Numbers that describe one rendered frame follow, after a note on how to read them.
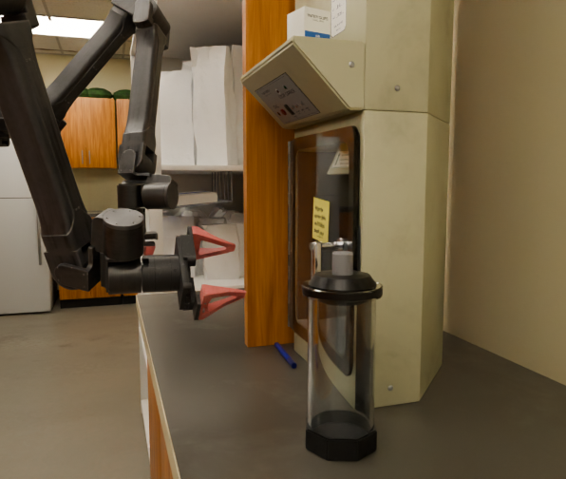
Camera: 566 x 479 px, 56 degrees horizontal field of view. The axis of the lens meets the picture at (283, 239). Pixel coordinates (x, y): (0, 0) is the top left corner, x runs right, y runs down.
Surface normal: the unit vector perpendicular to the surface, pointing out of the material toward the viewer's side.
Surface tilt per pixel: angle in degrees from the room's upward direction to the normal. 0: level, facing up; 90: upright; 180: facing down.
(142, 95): 67
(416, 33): 90
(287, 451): 0
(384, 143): 90
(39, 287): 90
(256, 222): 90
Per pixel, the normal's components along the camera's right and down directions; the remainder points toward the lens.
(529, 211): -0.95, 0.04
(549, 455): 0.00, -0.99
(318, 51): 0.31, 0.11
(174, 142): -0.12, 0.16
